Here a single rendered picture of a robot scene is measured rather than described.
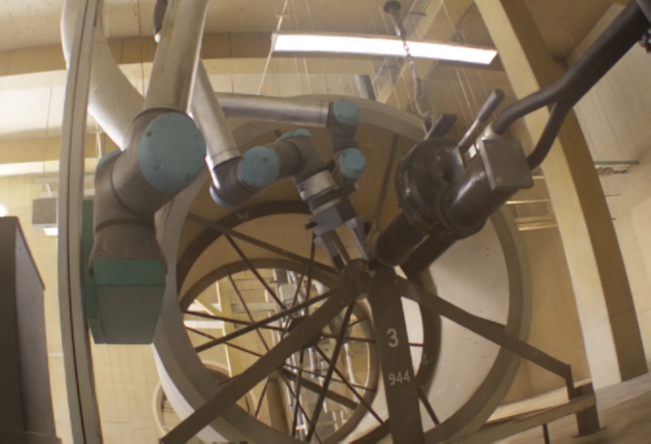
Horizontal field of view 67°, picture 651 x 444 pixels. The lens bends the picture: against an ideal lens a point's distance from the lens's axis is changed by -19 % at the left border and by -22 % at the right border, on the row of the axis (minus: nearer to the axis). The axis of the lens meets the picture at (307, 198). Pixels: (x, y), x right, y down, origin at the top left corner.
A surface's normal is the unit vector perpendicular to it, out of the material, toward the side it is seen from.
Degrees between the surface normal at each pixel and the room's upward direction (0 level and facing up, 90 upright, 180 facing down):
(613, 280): 90
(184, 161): 95
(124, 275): 90
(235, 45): 90
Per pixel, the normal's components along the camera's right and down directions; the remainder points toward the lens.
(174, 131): 0.66, -0.32
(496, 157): 0.22, -0.42
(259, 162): -0.55, 0.19
